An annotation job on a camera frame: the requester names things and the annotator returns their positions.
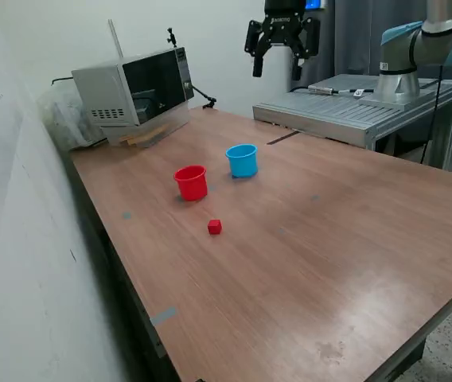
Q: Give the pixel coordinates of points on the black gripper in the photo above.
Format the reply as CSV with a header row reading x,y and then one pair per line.
x,y
283,24

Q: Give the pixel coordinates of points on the red cube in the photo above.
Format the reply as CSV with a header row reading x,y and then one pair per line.
x,y
214,227

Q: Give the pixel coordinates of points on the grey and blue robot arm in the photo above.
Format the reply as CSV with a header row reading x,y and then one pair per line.
x,y
421,44

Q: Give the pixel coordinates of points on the silver metal cylinder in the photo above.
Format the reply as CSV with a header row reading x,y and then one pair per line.
x,y
323,89

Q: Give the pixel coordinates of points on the dark grey curtain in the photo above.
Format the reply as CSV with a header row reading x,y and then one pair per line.
x,y
349,47

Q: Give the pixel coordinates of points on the aluminium robot mounting table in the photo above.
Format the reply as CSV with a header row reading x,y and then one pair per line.
x,y
329,111

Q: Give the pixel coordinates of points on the white tag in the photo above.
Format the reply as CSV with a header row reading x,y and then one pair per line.
x,y
358,92

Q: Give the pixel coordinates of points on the black tape strip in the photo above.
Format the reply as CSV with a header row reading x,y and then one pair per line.
x,y
283,138

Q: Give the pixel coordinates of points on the light blue plastic cup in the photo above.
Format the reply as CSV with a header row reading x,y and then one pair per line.
x,y
244,163

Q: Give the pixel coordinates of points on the clear plastic box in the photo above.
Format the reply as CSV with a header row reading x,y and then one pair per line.
x,y
172,119

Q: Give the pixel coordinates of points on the wooden sticks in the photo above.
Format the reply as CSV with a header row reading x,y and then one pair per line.
x,y
146,135

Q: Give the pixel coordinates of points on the red plastic cup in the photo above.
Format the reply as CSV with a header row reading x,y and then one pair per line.
x,y
191,187

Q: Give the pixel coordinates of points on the white upright rod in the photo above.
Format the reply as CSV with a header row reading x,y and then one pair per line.
x,y
115,37

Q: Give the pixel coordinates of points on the narrow grey-blue tape piece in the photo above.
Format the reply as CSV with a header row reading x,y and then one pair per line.
x,y
179,199

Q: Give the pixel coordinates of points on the silver microwave oven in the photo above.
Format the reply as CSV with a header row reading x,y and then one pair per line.
x,y
102,87

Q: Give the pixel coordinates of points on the small grey tape square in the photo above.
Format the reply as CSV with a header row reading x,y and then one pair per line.
x,y
126,215

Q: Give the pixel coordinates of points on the translucent plastic bag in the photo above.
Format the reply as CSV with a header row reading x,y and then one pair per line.
x,y
63,119

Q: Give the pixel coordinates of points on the long grey tape piece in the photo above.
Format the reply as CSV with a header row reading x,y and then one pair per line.
x,y
163,316

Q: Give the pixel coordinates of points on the small black camera mount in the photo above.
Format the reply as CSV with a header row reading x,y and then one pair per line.
x,y
171,37

